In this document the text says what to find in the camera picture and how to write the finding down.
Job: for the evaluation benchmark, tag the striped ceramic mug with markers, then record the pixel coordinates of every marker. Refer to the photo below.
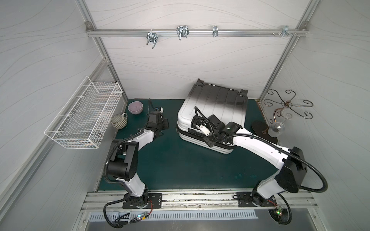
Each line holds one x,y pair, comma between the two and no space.
119,121

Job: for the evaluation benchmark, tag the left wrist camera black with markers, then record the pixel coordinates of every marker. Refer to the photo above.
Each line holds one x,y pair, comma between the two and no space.
155,114

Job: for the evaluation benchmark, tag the metal hook clamp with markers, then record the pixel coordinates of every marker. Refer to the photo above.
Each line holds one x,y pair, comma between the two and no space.
285,33
182,32
151,37

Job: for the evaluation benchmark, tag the clear wine glass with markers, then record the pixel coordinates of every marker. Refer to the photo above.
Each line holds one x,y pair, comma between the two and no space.
278,126

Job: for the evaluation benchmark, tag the metal hook clamp middle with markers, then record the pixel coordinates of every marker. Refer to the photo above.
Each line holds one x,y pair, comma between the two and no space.
182,32

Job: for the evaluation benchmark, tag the white slotted cable duct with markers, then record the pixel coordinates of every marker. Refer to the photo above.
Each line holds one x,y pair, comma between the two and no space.
179,215

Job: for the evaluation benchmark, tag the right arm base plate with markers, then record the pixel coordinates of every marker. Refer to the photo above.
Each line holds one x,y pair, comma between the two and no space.
245,199

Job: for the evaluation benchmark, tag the white wire basket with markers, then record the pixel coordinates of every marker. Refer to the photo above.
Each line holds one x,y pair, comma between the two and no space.
84,119

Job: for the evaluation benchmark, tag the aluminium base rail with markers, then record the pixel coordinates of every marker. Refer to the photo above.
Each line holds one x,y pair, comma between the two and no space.
204,199

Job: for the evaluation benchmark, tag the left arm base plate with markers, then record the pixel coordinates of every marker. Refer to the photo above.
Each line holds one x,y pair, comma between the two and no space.
154,200

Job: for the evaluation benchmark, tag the white and black hardshell suitcase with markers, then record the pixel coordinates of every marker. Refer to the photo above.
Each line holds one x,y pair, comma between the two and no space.
228,105

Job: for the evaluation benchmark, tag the purple ceramic bowl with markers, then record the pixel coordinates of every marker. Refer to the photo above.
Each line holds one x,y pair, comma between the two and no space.
136,107

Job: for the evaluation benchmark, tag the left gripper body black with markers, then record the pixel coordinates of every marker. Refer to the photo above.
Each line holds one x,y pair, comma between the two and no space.
155,118

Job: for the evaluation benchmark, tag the metal hook clamp left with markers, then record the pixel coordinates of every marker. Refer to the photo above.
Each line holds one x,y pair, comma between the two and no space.
151,37

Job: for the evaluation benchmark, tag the green table mat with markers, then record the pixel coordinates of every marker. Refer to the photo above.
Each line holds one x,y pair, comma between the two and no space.
171,163

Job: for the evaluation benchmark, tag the metal scroll glass stand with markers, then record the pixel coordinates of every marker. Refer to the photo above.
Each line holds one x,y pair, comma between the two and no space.
284,107

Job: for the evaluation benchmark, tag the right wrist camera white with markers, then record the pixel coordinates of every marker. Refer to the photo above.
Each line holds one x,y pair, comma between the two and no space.
201,122

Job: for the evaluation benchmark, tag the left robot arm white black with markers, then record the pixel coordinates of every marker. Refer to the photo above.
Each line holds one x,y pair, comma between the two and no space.
122,161

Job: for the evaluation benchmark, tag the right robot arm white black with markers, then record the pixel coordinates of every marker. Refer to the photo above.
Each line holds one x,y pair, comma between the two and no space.
290,163

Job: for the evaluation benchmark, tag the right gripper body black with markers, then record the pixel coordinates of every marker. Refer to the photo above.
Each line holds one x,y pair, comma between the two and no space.
210,138

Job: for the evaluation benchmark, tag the aluminium cross rail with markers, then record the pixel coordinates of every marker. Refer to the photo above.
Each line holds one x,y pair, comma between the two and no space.
208,32

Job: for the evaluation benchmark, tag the metal hook clamp right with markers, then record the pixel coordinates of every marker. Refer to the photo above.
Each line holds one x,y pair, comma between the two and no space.
285,33

